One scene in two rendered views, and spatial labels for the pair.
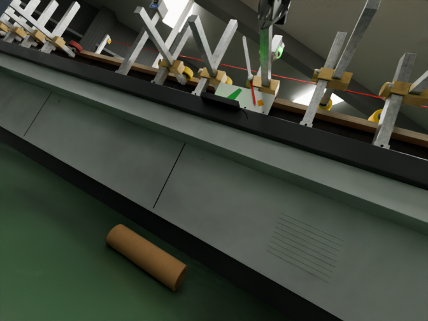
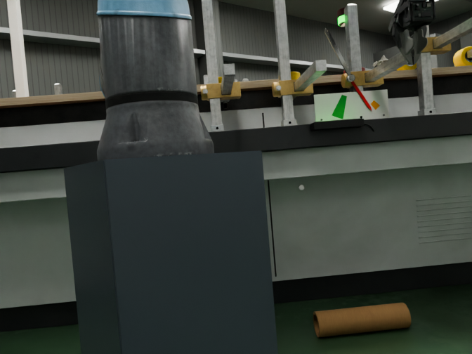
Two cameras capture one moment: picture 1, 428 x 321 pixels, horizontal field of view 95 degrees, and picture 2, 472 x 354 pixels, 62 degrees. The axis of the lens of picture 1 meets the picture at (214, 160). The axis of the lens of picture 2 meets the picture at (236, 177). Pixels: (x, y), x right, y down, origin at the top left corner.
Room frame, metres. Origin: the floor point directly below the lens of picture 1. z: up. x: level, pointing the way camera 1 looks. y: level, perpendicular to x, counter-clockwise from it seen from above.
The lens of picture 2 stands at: (-0.29, 0.92, 0.58)
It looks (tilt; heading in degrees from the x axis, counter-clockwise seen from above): 2 degrees down; 337
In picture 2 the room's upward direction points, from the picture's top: 5 degrees counter-clockwise
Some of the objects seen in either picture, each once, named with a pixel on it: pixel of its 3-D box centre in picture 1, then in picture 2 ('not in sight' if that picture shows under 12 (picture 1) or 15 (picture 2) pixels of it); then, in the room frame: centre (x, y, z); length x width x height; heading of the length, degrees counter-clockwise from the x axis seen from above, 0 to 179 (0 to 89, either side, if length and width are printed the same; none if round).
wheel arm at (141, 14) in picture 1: (165, 54); (226, 86); (0.88, 0.43, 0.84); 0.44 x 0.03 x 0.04; 160
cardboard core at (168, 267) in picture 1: (146, 254); (360, 319); (0.74, 0.08, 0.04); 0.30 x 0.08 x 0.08; 70
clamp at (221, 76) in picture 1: (211, 76); (292, 88); (0.89, 0.18, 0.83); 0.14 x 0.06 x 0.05; 70
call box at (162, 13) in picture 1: (158, 9); not in sight; (1.06, 0.68, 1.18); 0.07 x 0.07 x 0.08; 70
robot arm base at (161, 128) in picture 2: not in sight; (154, 129); (0.36, 0.78, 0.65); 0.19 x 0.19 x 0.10
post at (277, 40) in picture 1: (259, 80); (355, 73); (0.81, -0.03, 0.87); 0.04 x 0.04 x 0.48; 70
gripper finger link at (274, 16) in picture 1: (273, 11); (420, 45); (0.48, 0.02, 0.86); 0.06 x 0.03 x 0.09; 160
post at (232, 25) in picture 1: (215, 60); (284, 62); (0.89, 0.20, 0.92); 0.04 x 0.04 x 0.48; 70
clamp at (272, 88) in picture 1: (262, 86); (361, 79); (0.80, -0.06, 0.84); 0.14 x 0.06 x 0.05; 70
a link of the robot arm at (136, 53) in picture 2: not in sight; (147, 48); (0.37, 0.78, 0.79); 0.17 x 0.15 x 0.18; 176
